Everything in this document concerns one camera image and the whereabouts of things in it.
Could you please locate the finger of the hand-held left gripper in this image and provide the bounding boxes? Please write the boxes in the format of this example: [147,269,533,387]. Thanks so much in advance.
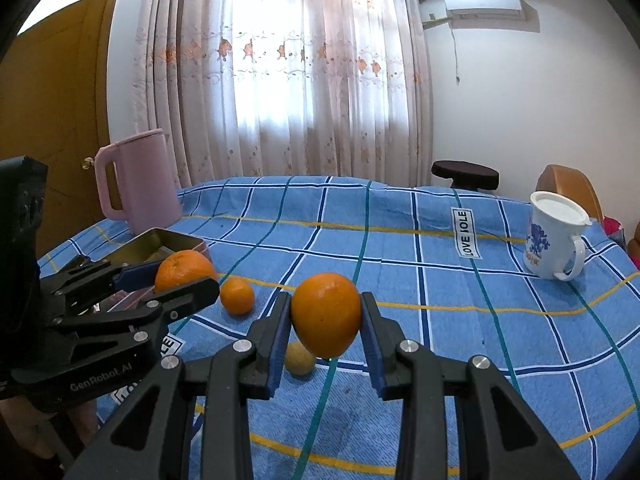
[40,259,165,317]
[47,276,221,357]

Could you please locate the yellow-brown longan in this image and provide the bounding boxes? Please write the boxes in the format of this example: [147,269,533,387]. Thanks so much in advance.
[284,341,317,377]

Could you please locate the brown wooden chair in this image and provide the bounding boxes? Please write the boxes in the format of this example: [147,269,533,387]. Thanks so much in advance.
[536,164,605,223]

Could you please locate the person's left forearm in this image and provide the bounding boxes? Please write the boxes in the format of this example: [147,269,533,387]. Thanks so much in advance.
[0,395,97,461]

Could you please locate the floral sheer curtain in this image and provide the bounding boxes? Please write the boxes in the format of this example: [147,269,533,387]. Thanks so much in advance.
[132,0,433,188]

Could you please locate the pink tin box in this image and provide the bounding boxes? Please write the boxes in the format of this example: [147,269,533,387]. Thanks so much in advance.
[100,227,211,313]

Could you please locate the red patterned bag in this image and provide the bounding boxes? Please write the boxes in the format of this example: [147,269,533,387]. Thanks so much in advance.
[602,216,626,246]

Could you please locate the pink electric kettle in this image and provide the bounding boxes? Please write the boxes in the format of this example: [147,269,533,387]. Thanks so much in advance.
[94,128,183,236]

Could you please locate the white air conditioner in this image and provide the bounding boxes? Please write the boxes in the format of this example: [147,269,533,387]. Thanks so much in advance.
[442,0,523,16]

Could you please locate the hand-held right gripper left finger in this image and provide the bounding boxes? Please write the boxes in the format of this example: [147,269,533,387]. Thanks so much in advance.
[65,291,293,480]

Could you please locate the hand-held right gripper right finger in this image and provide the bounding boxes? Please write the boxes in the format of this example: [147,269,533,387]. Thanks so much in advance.
[360,291,583,480]

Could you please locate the white lidded mug blue print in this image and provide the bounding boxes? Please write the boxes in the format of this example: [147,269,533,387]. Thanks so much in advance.
[522,191,592,281]

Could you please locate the small orange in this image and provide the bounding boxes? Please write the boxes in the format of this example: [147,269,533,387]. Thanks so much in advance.
[220,277,256,316]

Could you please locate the wooden door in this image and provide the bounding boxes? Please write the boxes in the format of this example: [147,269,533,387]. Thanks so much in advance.
[0,0,118,261]

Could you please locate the large orange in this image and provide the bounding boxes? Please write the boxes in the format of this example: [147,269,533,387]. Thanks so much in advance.
[154,250,218,293]

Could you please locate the medium orange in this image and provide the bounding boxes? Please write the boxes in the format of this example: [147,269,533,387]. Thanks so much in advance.
[290,272,363,359]

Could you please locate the dark round stool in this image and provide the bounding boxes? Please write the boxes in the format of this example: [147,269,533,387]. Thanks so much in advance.
[431,160,500,192]

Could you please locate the air conditioner cable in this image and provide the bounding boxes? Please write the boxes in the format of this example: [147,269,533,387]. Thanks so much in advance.
[450,15,461,84]

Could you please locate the blue plaid tablecloth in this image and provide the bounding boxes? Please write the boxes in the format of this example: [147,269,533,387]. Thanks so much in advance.
[37,175,640,480]

